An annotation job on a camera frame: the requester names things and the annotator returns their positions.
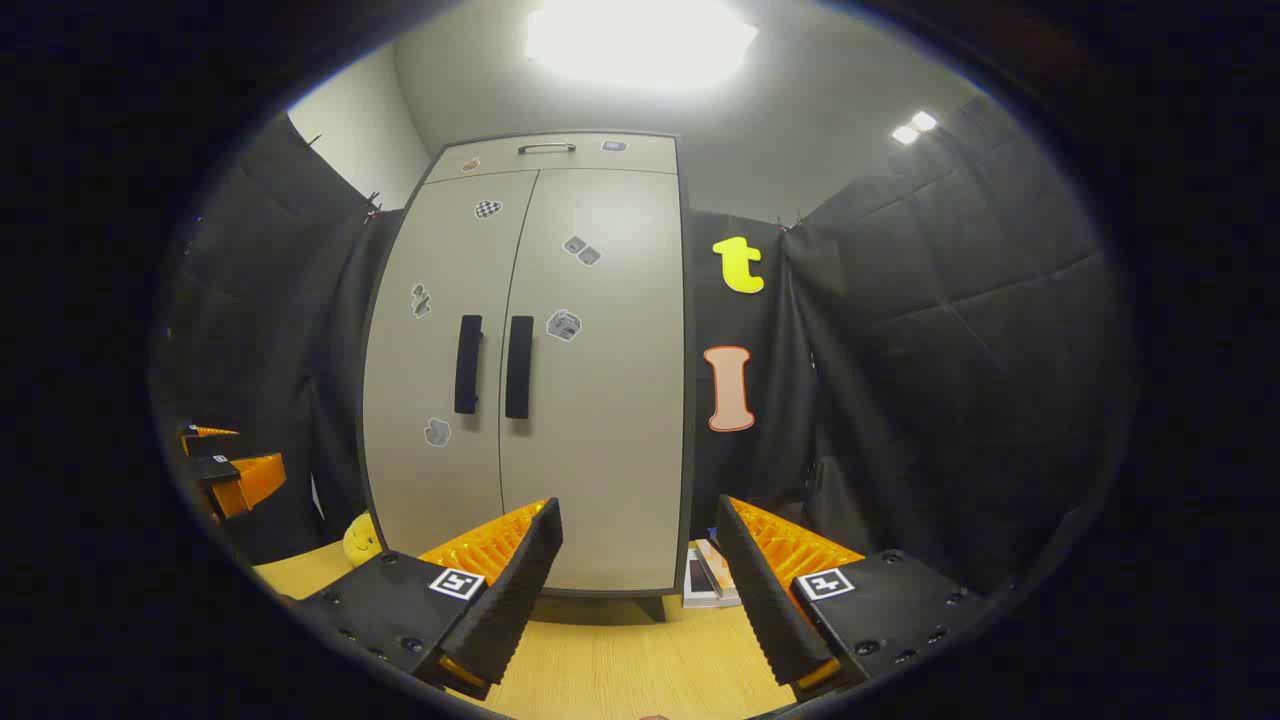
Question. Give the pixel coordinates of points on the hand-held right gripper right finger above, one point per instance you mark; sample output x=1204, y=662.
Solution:
x=765, y=600

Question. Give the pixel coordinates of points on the grey cabinet drawer front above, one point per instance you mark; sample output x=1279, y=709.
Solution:
x=640, y=155

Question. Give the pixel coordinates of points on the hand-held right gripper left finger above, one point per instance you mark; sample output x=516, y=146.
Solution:
x=515, y=600

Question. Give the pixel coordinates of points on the large ceiling light panel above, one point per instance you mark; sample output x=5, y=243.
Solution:
x=640, y=40

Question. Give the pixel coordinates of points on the thin beige book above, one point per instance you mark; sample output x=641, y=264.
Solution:
x=720, y=570

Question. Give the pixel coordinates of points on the black backdrop cloth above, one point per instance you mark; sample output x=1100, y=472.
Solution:
x=950, y=330

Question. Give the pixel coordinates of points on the grey shoe cabinet door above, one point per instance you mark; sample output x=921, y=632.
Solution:
x=420, y=480
x=610, y=430

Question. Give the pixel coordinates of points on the white book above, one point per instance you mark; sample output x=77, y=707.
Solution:
x=697, y=585

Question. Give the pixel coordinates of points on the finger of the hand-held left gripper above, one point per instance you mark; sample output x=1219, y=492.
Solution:
x=255, y=480
x=215, y=432

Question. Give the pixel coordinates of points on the yellow plush toy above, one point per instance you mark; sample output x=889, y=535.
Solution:
x=360, y=540

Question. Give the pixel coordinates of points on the small ceiling light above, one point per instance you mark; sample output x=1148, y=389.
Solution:
x=914, y=127

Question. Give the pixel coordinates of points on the grey double-door shoe cabinet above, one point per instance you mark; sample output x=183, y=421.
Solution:
x=655, y=155

